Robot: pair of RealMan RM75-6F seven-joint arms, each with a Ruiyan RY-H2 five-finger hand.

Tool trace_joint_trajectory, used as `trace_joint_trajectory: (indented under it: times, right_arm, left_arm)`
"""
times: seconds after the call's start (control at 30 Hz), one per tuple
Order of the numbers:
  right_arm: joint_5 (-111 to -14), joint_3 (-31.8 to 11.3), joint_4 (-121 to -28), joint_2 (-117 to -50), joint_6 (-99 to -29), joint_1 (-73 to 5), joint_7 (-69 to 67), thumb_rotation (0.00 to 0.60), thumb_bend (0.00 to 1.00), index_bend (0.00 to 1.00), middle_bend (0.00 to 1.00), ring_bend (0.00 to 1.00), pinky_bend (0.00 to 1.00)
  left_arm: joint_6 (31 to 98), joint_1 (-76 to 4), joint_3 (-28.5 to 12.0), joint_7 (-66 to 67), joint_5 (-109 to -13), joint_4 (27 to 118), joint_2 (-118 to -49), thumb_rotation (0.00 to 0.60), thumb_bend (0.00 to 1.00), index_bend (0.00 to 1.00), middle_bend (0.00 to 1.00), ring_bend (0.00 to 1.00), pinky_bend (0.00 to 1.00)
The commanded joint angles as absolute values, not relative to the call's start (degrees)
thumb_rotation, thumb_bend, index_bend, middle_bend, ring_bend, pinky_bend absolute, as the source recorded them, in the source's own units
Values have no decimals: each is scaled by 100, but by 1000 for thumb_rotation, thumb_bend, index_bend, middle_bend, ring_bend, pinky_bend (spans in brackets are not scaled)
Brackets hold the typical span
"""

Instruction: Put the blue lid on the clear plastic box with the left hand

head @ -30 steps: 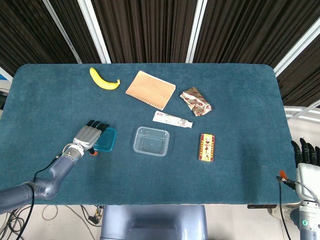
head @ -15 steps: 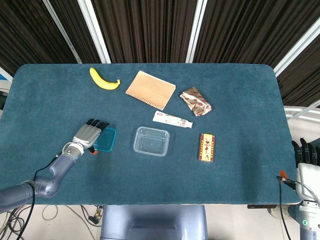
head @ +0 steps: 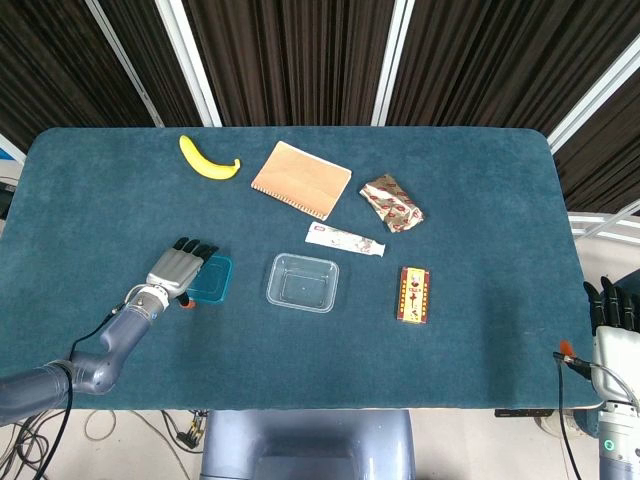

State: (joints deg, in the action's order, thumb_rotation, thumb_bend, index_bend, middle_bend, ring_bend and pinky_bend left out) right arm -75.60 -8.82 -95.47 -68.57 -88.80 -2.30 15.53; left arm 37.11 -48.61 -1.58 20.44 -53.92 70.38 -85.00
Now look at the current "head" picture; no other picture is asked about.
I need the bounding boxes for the teal table cloth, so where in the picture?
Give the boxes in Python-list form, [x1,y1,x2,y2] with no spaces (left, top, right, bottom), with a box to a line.
[0,126,609,411]

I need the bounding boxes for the blue white board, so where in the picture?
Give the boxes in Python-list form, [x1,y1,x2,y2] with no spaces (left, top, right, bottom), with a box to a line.
[0,132,27,166]

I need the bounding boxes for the dark brown pleated curtain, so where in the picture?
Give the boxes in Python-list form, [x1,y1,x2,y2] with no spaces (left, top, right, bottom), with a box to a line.
[0,0,640,214]

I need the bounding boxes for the blue-grey robot torso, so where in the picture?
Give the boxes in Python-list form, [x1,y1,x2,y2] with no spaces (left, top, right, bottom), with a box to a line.
[199,409,417,480]

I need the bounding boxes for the black yellow power plug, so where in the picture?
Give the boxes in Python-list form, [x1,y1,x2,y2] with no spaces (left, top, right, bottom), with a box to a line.
[175,409,209,450]

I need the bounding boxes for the white printed toothpaste tube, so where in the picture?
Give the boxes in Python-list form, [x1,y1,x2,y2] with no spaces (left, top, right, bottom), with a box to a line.
[304,221,387,259]

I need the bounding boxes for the yellow banana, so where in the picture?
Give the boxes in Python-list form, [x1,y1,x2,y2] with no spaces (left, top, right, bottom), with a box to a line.
[179,134,242,180]

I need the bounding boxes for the thin grey white frame post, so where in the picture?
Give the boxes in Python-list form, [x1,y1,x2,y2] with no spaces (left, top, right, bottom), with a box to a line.
[83,0,165,128]

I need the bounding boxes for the white metal rack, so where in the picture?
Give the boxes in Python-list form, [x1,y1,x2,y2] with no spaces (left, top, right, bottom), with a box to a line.
[567,199,640,246]

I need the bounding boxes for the crumpled red white snack wrapper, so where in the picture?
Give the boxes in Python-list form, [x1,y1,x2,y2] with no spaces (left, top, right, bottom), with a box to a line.
[358,173,425,234]

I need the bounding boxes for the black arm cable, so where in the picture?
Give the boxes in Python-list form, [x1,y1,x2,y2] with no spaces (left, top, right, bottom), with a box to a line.
[552,351,594,480]
[29,305,132,480]

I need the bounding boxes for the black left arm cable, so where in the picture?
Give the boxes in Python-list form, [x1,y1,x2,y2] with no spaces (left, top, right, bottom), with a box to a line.
[29,305,132,480]

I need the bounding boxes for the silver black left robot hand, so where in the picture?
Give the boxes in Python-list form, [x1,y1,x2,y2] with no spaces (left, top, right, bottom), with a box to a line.
[144,236,221,311]

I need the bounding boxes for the transparent plastic container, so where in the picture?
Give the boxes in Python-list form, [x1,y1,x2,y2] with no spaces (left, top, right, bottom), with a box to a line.
[265,252,340,314]

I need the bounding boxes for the tan spiral notebook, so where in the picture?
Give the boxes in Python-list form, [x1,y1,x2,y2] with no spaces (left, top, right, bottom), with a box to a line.
[250,140,353,222]

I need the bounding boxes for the blue translucent square lid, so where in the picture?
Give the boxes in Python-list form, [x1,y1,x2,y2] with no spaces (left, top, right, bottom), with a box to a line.
[185,254,234,305]

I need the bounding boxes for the red yellow card box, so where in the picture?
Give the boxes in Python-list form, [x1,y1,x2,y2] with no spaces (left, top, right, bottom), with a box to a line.
[396,265,432,325]

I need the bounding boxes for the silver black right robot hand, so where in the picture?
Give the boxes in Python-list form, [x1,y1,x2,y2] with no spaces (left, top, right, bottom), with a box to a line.
[558,269,640,401]

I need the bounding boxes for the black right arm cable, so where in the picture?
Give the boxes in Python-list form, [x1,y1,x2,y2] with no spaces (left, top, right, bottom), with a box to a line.
[552,351,594,480]

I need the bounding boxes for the wide white frame post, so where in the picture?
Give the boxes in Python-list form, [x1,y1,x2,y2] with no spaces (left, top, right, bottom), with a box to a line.
[153,0,223,128]

